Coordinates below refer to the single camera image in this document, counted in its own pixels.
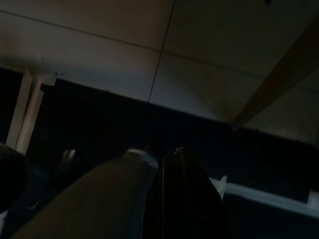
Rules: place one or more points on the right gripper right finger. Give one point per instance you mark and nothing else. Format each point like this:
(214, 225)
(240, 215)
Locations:
(179, 194)

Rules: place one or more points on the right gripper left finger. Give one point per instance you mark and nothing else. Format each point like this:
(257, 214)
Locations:
(99, 199)

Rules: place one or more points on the dark floor carpet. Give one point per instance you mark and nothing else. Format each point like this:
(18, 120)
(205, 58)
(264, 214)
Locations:
(112, 124)

